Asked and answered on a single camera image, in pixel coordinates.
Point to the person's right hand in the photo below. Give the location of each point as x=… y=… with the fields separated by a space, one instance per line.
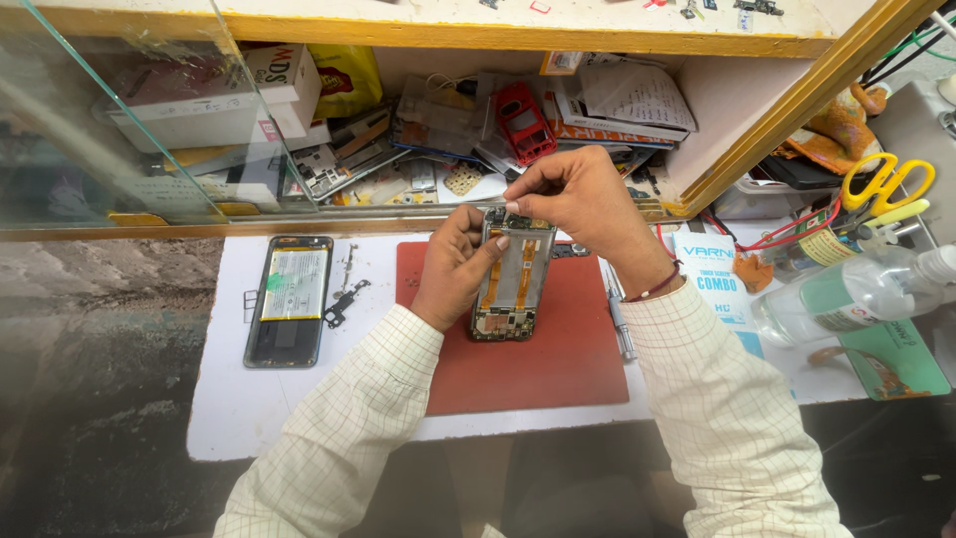
x=597 y=209

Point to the person's left hand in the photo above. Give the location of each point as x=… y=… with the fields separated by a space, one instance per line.
x=448 y=276

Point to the phone frame with boards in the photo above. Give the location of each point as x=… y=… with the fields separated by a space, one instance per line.
x=515 y=288

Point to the small dark circuit board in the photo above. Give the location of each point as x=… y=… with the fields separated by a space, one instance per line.
x=569 y=251

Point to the red thread wristband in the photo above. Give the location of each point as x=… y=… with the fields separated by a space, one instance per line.
x=657 y=287

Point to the thin silver metal part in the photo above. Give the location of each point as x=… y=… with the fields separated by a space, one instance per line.
x=346 y=270

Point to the silver precision screwdriver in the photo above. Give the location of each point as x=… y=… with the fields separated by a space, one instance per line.
x=620 y=317

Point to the red work mat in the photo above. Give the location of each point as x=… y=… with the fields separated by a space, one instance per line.
x=553 y=359

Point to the white and blue screen packet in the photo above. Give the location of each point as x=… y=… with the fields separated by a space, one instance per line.
x=715 y=288

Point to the black phone with exposed battery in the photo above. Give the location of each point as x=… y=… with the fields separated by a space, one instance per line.
x=293 y=299

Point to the white plastic container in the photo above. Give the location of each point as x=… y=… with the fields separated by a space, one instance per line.
x=754 y=200

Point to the small orange cloth scrap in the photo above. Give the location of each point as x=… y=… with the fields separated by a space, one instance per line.
x=753 y=273

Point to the small sim tray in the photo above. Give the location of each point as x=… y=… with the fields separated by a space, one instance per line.
x=250 y=305

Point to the black pouch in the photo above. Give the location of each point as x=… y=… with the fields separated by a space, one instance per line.
x=803 y=172

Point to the wooden shelf of phone parts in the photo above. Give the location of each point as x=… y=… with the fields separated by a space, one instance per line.
x=463 y=34

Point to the small bottle with green label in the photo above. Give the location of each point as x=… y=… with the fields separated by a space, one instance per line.
x=821 y=245

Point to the orange patterned cloth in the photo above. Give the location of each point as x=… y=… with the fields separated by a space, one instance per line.
x=840 y=131

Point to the clear plastic liquid bottle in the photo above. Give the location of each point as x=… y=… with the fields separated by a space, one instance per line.
x=844 y=295

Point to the grey machine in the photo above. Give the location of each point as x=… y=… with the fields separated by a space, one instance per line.
x=915 y=134

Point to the green printed card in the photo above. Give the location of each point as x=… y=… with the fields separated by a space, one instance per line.
x=904 y=366

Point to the glass pane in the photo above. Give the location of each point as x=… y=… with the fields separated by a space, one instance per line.
x=112 y=142

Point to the black metal bracket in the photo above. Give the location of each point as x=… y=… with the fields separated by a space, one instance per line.
x=342 y=305

